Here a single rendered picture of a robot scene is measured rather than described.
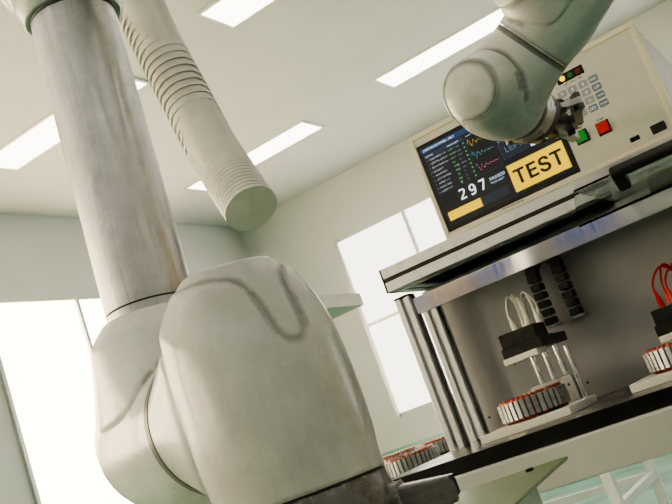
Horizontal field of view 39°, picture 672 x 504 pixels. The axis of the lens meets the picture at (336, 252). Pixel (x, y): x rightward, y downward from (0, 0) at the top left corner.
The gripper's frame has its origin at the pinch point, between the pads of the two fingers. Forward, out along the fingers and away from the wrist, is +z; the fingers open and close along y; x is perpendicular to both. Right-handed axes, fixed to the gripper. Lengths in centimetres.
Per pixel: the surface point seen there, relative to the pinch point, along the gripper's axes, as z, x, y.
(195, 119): 79, 73, -117
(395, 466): 14, -41, -57
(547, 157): 9.7, -0.5, -6.8
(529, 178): 9.7, -2.5, -11.0
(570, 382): 8.9, -37.0, -17.5
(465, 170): 9.7, 3.8, -21.1
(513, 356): 1.2, -29.9, -22.4
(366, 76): 458, 212, -212
